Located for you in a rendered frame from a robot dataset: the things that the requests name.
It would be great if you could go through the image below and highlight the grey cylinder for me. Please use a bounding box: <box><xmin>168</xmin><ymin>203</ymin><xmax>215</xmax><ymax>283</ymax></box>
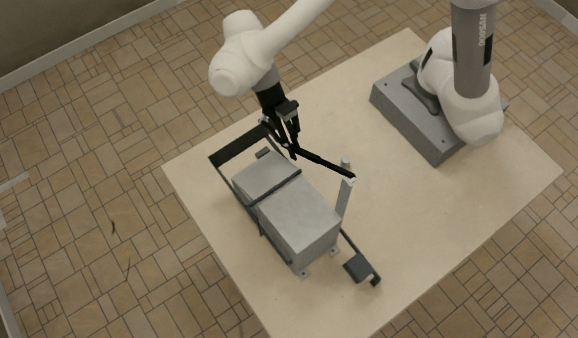
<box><xmin>340</xmin><ymin>155</ymin><xmax>350</xmax><ymax>169</ymax></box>

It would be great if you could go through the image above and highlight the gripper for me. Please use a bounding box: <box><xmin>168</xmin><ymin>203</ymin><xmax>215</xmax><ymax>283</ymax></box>
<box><xmin>254</xmin><ymin>81</ymin><xmax>301</xmax><ymax>161</ymax></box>

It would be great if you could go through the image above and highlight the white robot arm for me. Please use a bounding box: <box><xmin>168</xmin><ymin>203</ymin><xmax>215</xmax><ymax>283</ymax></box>
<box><xmin>208</xmin><ymin>0</ymin><xmax>504</xmax><ymax>146</ymax></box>

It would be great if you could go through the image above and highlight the black straight rod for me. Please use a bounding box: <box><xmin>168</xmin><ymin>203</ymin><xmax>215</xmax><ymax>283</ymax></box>
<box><xmin>291</xmin><ymin>143</ymin><xmax>356</xmax><ymax>183</ymax></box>

